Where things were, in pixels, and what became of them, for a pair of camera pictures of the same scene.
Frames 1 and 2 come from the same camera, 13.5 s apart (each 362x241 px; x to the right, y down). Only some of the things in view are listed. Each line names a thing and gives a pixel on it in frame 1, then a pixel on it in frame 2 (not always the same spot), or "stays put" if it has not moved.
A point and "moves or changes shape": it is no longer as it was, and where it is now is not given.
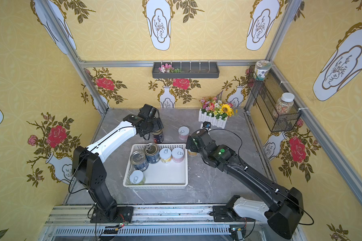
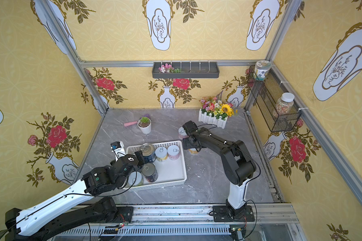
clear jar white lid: [285, 104] stays put
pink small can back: [183, 131] stays put
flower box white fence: [213, 111] stays put
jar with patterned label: [261, 68] stays put
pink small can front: [177, 155] moves or changes shape
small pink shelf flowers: [167, 68] stays put
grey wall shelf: [190, 70] stays put
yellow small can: [165, 155] moves or changes shape
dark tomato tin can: [158, 136] to [150, 172]
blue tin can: [151, 151] moves or changes shape
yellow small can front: [192, 153] stays put
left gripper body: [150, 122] to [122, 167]
